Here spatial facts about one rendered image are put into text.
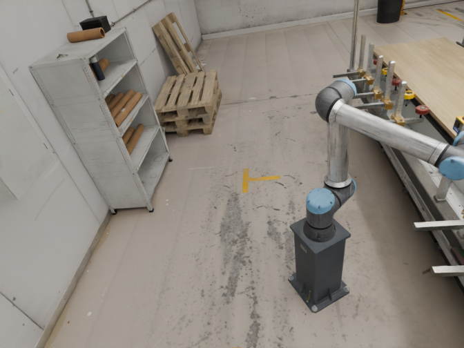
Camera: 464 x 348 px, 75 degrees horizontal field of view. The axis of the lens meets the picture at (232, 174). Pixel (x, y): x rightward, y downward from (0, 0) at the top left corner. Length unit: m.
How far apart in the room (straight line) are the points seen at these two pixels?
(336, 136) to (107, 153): 1.97
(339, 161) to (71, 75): 1.96
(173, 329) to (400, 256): 1.73
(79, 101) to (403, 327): 2.75
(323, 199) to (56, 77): 2.07
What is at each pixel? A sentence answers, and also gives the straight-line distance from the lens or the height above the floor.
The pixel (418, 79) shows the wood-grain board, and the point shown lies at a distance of 3.02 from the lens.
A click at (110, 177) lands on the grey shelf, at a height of 0.48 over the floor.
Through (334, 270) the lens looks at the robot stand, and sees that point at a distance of 2.13.
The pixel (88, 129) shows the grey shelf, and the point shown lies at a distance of 2.81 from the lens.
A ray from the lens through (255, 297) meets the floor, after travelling 2.38.
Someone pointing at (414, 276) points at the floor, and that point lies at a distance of 2.59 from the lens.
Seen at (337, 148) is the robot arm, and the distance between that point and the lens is 1.66.
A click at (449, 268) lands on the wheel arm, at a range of 1.57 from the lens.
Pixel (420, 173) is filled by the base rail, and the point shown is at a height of 0.70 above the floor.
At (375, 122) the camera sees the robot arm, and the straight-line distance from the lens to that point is 1.35.
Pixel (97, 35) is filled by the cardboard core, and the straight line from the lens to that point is 3.01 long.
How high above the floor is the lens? 2.06
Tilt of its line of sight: 38 degrees down
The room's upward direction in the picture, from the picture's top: 12 degrees counter-clockwise
